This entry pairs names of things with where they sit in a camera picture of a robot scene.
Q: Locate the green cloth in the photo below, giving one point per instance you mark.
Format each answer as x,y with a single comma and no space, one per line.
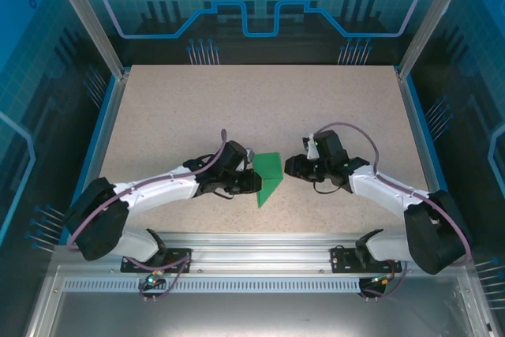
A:
268,167

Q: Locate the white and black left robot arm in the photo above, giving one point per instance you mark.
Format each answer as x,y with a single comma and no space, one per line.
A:
158,191

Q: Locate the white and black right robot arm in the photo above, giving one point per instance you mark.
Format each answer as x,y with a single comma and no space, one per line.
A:
378,191

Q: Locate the blue side strip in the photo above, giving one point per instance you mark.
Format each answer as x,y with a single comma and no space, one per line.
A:
91,155
433,155

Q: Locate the steel bottom panel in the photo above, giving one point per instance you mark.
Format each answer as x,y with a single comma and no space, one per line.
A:
256,313

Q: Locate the small LED connector board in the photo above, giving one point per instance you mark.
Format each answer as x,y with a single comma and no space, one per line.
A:
152,281
380,279

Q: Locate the long aluminium mounting rail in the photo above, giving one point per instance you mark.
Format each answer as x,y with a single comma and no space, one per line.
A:
256,250

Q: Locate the aluminium side rail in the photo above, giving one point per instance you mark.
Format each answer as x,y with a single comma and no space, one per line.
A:
103,155
420,147

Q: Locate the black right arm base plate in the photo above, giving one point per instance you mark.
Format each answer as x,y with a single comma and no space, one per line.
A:
341,260

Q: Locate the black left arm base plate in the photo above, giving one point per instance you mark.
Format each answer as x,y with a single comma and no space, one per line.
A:
179,254

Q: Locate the aluminium frame post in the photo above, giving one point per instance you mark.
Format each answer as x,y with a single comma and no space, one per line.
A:
430,17
84,17

